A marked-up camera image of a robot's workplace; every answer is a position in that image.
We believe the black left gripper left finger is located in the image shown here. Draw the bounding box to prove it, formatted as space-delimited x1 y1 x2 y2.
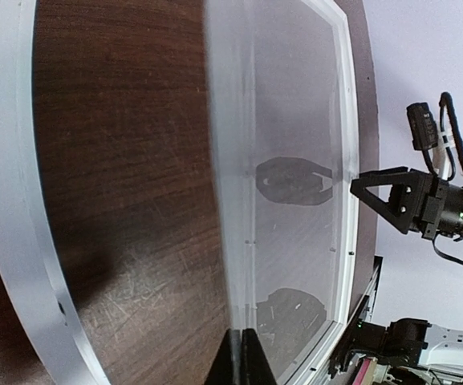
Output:
205 329 242 385

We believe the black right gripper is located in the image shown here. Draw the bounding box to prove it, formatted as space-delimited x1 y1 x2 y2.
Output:
350 167 463 241

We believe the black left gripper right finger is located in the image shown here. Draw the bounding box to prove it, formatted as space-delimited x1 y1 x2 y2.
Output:
240 328 276 385

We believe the clear acrylic sheet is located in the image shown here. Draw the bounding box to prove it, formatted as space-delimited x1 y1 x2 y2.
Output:
205 1 341 383

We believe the pink framed picture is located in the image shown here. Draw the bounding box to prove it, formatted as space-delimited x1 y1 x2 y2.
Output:
352 358 377 385

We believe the aluminium front rail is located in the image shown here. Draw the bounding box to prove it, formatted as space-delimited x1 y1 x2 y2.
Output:
287 256 383 384

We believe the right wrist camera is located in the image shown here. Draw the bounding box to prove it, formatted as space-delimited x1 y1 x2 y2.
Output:
406 103 438 151

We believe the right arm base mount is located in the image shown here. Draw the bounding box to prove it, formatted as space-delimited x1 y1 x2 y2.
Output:
328 318 431 377

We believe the white picture frame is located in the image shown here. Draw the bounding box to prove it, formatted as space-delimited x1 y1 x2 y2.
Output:
0 1 359 384

